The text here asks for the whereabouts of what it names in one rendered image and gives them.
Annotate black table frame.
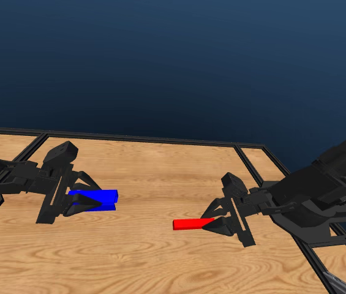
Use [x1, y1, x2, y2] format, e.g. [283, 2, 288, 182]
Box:
[0, 127, 346, 294]

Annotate blue hollow socket block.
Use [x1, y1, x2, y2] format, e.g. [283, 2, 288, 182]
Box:
[68, 189, 119, 212]

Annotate thin red peg bar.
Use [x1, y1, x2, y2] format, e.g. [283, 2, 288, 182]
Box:
[173, 217, 216, 231]

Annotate silver aluminium brace rail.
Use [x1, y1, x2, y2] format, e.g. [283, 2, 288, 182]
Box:
[322, 269, 346, 294]

